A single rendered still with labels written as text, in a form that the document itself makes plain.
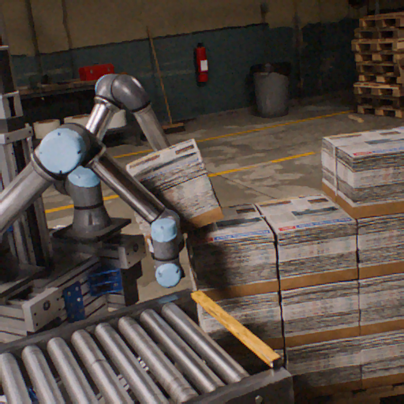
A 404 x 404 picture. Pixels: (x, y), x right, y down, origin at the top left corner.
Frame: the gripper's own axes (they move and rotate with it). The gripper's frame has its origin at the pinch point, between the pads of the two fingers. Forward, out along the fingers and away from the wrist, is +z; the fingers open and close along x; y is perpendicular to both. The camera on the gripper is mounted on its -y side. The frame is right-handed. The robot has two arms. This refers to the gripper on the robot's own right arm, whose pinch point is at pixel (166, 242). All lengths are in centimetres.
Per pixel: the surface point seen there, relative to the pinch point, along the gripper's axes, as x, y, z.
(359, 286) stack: -58, -42, -3
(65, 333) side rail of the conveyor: 29, 6, -52
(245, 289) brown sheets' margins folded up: -19.1, -25.5, -5.4
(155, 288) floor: 34, -76, 143
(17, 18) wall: 127, 128, 632
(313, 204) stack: -56, -15, 20
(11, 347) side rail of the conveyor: 42, 9, -56
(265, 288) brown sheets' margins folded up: -26.0, -28.0, -5.1
